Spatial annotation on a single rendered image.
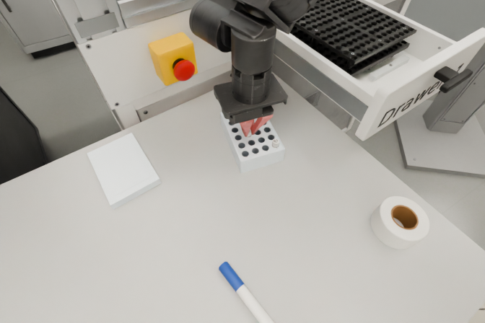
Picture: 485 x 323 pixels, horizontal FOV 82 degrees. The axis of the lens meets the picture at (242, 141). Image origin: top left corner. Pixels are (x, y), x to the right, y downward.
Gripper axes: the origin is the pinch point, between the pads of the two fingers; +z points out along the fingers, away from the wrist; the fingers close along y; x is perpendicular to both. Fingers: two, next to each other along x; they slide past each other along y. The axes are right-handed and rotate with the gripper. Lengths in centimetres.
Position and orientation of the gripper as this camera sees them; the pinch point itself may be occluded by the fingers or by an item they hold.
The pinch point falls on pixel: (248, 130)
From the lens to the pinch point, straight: 50.2
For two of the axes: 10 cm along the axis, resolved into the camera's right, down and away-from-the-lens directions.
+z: -0.2, 6.2, 7.8
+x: 3.4, 7.4, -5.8
